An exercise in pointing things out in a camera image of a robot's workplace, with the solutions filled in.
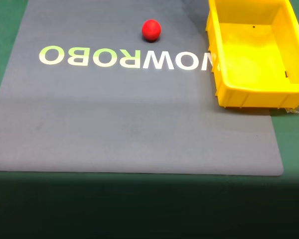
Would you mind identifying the red ball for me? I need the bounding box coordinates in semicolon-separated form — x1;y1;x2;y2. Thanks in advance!
142;19;162;42

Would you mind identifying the yellow plastic bin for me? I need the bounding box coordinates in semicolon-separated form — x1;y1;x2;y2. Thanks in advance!
205;0;299;109

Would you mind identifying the grey mat with lettering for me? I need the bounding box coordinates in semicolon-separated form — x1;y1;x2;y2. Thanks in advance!
0;0;284;177

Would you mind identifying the clear plastic wrapper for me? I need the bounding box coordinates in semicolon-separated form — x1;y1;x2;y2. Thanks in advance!
284;103;299;114

